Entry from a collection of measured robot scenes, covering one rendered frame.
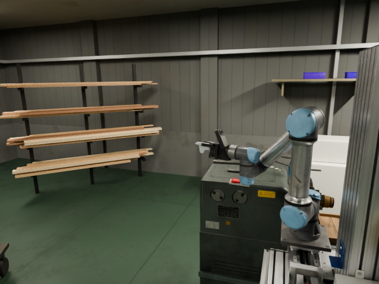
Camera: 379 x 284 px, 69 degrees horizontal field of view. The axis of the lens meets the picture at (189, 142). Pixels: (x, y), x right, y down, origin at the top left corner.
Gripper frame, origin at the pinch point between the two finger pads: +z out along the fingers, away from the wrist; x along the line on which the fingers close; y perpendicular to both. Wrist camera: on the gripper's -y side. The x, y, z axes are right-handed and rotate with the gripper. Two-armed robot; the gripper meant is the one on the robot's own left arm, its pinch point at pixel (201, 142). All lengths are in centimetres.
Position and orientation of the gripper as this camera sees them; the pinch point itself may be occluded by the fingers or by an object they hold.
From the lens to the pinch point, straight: 157.0
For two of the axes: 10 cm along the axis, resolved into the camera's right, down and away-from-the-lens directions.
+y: -0.7, 9.9, 1.2
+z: -7.6, -1.3, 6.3
